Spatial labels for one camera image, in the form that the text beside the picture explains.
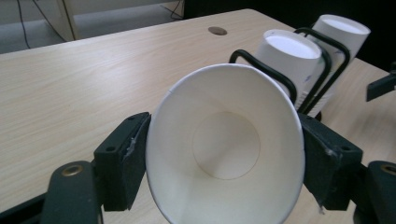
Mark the stack of white paper cups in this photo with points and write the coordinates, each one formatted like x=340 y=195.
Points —
x=289 y=53
x=342 y=31

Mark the brown round table grommet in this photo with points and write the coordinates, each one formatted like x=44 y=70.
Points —
x=217 y=30

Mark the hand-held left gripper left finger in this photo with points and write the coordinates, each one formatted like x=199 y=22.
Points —
x=118 y=165

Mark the single white paper cup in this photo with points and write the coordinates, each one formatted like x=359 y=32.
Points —
x=224 y=124

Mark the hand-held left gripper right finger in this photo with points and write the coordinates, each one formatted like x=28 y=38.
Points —
x=333 y=168

